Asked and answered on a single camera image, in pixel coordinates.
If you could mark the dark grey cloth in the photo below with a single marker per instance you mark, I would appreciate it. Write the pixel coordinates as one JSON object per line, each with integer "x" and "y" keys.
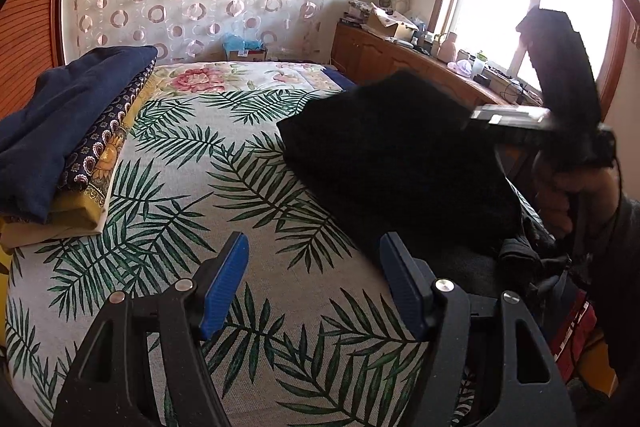
{"x": 530, "y": 257}

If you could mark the yellow patterned folded cloth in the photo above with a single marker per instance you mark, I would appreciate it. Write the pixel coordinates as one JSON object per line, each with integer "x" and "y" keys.
{"x": 75, "y": 217}

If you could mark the person's right forearm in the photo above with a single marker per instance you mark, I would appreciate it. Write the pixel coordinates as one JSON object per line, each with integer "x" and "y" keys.
{"x": 620, "y": 282}

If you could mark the wooden slatted door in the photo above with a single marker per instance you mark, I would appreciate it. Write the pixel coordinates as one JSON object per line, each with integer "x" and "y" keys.
{"x": 30, "y": 32}

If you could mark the open cardboard box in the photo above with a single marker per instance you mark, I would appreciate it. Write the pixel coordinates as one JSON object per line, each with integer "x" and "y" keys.
{"x": 395, "y": 27}

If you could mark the wooden cabinet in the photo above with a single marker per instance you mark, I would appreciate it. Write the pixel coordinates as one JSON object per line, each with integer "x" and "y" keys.
{"x": 370, "y": 52}

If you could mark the person's right hand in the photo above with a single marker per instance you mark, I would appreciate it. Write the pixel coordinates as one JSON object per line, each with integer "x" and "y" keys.
{"x": 565, "y": 202}

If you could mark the blue blanket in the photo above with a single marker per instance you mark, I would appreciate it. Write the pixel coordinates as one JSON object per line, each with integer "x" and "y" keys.
{"x": 340, "y": 77}

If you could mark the black printed t-shirt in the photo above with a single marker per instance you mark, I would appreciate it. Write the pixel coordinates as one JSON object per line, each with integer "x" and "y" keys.
{"x": 390, "y": 157}

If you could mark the leaf print bed sheet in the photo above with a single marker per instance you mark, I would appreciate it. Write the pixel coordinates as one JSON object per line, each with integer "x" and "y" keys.
{"x": 175, "y": 207}

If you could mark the white plastic cup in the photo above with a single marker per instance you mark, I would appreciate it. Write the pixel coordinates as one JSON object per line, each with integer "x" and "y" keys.
{"x": 478, "y": 63}

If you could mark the red bag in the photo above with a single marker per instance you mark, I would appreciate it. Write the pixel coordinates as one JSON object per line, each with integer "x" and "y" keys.
{"x": 580, "y": 332}

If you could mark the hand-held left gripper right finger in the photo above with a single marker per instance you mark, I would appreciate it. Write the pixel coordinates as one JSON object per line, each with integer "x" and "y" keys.
{"x": 405, "y": 287}

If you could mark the pink bottle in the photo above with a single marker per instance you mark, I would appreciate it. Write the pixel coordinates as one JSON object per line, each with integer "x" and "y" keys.
{"x": 448, "y": 47}

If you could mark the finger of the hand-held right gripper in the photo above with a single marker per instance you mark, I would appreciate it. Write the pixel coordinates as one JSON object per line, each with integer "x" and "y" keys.
{"x": 510, "y": 117}

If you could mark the navy patterned folded cloth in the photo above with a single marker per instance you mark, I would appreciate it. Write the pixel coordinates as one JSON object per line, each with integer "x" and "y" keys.
{"x": 100, "y": 142}

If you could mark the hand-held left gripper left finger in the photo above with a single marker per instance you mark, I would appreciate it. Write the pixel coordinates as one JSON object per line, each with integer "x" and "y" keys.
{"x": 225, "y": 287}

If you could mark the navy blue folded garment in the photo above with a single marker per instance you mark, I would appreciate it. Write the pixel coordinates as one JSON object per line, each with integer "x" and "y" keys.
{"x": 60, "y": 117}

